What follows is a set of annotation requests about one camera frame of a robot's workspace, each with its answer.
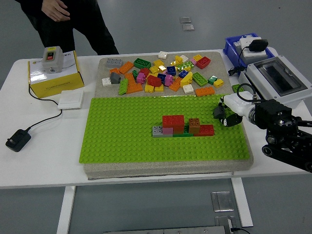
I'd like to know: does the black bundled cable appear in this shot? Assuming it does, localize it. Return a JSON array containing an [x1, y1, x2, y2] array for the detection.
[[228, 46, 252, 77]]

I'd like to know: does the lime green six-stud brick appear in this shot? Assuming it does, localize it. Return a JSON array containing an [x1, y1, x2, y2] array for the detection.
[[192, 72, 208, 87]]

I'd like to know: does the brown brick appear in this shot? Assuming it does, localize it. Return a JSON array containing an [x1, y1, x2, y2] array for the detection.
[[188, 118, 201, 134]]

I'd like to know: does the long lime green brick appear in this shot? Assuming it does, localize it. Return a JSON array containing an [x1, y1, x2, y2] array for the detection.
[[118, 78, 129, 96]]

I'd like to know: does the dark green eight-stud brick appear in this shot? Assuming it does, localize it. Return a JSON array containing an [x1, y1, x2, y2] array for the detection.
[[133, 58, 152, 69]]

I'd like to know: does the grey switch box red button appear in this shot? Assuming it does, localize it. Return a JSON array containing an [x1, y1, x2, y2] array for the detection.
[[41, 46, 63, 74]]

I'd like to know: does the lime green eight-stud brick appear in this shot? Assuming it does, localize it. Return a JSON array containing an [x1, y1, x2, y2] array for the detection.
[[177, 60, 195, 72]]

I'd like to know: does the yellow curved brick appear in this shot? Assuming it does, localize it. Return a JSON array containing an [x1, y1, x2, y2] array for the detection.
[[180, 72, 193, 88]]

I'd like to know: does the dark green flat brick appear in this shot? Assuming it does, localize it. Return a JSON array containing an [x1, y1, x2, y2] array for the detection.
[[173, 126, 195, 137]]

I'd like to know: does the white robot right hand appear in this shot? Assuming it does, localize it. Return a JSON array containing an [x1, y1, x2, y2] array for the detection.
[[213, 94, 254, 128]]

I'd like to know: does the grey distribution box clear lid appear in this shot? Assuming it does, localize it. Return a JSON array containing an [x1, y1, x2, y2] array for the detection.
[[238, 55, 312, 109]]

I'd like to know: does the dark grey sloped brick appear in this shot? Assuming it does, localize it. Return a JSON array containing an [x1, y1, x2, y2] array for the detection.
[[110, 72, 122, 85]]

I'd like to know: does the orange eight-stud brick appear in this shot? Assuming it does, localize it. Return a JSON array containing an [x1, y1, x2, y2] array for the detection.
[[195, 87, 215, 97], [118, 61, 135, 75]]

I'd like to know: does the person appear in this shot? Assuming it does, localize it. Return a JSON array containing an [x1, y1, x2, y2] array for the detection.
[[14, 0, 120, 56]]

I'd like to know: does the large orange plate brick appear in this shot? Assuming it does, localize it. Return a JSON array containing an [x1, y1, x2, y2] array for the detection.
[[124, 72, 144, 95]]

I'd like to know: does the black rounded plug adapter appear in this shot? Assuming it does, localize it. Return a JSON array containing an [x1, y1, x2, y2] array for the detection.
[[248, 39, 269, 52]]

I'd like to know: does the long red brick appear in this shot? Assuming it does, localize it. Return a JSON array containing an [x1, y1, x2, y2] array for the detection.
[[194, 124, 215, 137]]

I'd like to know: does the yellow cardboard box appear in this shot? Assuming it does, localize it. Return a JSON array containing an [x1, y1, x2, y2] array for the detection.
[[27, 50, 85, 98]]

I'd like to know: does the blue plastic bin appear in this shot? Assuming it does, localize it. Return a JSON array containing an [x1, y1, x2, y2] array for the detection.
[[223, 33, 276, 68]]

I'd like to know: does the white wall switch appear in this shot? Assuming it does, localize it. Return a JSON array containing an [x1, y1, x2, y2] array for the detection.
[[58, 90, 85, 110]]

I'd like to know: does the grey metal base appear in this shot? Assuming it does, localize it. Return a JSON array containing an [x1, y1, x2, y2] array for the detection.
[[103, 225, 231, 234]]

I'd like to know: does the person's right hand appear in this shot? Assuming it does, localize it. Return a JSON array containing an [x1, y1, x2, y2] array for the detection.
[[40, 0, 71, 20]]

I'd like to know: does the white wall socket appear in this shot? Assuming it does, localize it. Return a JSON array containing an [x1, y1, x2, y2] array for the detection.
[[240, 34, 263, 48]]

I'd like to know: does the light grey brick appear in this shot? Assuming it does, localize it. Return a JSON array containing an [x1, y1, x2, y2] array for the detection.
[[152, 125, 174, 138]]

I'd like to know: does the grey eight-stud brick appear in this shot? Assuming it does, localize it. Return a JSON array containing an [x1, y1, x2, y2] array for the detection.
[[105, 58, 123, 68]]

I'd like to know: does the grey-brown foam mat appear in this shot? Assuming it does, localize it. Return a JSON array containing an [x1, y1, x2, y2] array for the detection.
[[83, 51, 254, 181]]

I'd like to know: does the red six-stud brick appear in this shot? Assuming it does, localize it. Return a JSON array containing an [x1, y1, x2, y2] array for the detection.
[[147, 75, 164, 88]]

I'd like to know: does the black power adapter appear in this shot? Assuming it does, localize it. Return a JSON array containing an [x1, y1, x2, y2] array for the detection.
[[5, 129, 32, 153]]

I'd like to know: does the green studded baseplate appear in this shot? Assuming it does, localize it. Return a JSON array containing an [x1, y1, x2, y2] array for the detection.
[[78, 94, 252, 164]]

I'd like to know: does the white switch plate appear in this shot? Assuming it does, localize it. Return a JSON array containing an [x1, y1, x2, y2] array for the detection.
[[241, 47, 269, 61]]

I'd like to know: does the white table leg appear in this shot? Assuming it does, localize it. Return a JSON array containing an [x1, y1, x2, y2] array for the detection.
[[231, 177, 254, 227], [56, 186, 76, 234]]

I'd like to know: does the black adapter cord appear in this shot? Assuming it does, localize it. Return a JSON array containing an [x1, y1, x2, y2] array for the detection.
[[26, 84, 63, 132]]

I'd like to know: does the red four-stud brick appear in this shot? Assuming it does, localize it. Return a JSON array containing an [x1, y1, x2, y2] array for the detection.
[[196, 56, 212, 70]]

